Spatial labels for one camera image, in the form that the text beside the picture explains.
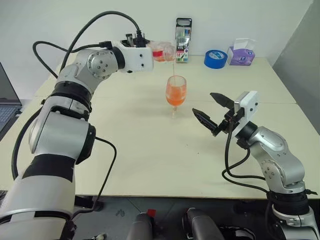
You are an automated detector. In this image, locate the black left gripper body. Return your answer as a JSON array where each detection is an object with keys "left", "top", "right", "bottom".
[{"left": 121, "top": 33, "right": 137, "bottom": 48}]

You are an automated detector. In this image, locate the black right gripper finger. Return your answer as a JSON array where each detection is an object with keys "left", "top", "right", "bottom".
[
  {"left": 209, "top": 92, "right": 236, "bottom": 110},
  {"left": 191, "top": 108, "right": 218, "bottom": 133}
]

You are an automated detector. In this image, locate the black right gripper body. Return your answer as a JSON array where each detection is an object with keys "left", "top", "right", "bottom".
[{"left": 212, "top": 108, "right": 245, "bottom": 137}]

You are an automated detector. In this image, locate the clear bottle with orange drink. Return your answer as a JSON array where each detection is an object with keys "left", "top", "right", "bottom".
[{"left": 147, "top": 40, "right": 177, "bottom": 64}]

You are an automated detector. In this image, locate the clear wine glass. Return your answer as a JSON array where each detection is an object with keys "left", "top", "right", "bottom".
[{"left": 165, "top": 75, "right": 188, "bottom": 119}]

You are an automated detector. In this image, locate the blue tape roll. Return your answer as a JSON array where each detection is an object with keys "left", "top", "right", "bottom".
[{"left": 203, "top": 49, "right": 228, "bottom": 70}]

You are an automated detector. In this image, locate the purple tissue box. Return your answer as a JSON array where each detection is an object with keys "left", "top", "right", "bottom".
[{"left": 226, "top": 38, "right": 257, "bottom": 66}]

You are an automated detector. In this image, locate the marker pen pack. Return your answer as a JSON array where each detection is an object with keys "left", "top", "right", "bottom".
[{"left": 174, "top": 17, "right": 193, "bottom": 64}]

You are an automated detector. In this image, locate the grey rounded shape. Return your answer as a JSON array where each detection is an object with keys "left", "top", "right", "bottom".
[{"left": 127, "top": 212, "right": 155, "bottom": 240}]

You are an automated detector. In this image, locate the dark grey laptop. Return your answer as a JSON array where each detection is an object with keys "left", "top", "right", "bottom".
[{"left": 0, "top": 62, "right": 23, "bottom": 141}]

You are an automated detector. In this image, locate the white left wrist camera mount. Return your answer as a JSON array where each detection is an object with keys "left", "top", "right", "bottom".
[{"left": 119, "top": 44, "right": 155, "bottom": 74}]

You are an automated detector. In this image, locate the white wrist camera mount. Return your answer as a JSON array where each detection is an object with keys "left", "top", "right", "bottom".
[
  {"left": 234, "top": 90, "right": 260, "bottom": 138},
  {"left": 119, "top": 44, "right": 155, "bottom": 74}
]

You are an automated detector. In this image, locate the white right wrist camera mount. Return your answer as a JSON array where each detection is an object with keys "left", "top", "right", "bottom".
[{"left": 234, "top": 90, "right": 260, "bottom": 138}]

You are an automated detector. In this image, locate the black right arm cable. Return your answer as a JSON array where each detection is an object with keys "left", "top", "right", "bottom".
[{"left": 221, "top": 117, "right": 276, "bottom": 226}]

